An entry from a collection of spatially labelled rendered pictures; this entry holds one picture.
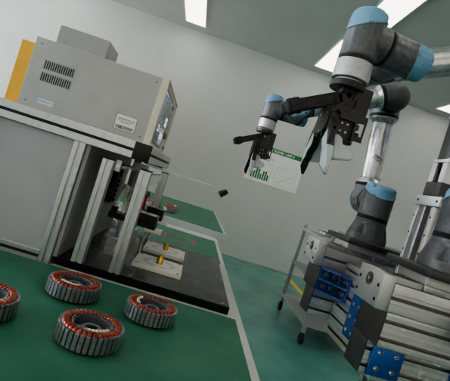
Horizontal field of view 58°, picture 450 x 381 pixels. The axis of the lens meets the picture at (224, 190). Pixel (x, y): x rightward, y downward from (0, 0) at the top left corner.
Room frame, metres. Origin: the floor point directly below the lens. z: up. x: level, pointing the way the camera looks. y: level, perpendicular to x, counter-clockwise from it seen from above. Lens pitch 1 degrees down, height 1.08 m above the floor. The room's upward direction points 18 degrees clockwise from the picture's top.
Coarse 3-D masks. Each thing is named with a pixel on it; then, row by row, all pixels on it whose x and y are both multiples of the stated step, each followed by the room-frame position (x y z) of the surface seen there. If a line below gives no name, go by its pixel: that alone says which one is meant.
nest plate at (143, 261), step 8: (136, 256) 1.26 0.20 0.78; (144, 256) 1.29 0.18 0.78; (152, 256) 1.32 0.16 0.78; (136, 264) 1.18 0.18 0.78; (144, 264) 1.20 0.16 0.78; (152, 264) 1.23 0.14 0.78; (168, 264) 1.29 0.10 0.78; (176, 264) 1.33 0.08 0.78; (160, 272) 1.19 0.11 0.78; (168, 272) 1.19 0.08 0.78; (176, 272) 1.22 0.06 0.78
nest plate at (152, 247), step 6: (144, 246) 1.44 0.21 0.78; (150, 246) 1.46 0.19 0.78; (156, 246) 1.50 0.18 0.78; (162, 246) 1.53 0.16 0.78; (156, 252) 1.43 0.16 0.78; (162, 252) 1.43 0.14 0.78; (168, 252) 1.46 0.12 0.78; (174, 252) 1.50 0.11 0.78; (180, 252) 1.53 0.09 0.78; (168, 258) 1.43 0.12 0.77; (174, 258) 1.43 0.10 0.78; (180, 258) 1.44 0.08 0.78
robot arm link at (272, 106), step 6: (270, 96) 1.70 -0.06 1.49; (276, 96) 1.69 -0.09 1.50; (270, 102) 1.69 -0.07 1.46; (276, 102) 1.69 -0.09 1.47; (282, 102) 1.71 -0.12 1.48; (264, 108) 1.71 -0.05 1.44; (270, 108) 1.69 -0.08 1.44; (276, 108) 1.69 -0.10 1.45; (264, 114) 1.70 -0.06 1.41; (270, 114) 1.69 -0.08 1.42; (276, 114) 1.70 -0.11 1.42; (276, 120) 1.71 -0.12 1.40
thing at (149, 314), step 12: (132, 300) 0.85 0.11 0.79; (144, 300) 0.90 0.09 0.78; (156, 300) 0.91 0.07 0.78; (132, 312) 0.83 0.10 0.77; (144, 312) 0.82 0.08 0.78; (156, 312) 0.83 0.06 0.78; (168, 312) 0.84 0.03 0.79; (144, 324) 0.82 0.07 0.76; (156, 324) 0.83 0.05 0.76; (168, 324) 0.84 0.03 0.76
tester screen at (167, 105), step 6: (168, 96) 1.24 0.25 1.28; (168, 102) 1.29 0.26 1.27; (162, 108) 1.20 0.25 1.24; (168, 108) 1.34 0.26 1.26; (162, 114) 1.24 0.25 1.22; (168, 114) 1.39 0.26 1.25; (162, 120) 1.28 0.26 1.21; (156, 126) 1.19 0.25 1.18; (162, 126) 1.33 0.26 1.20; (156, 132) 1.23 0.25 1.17
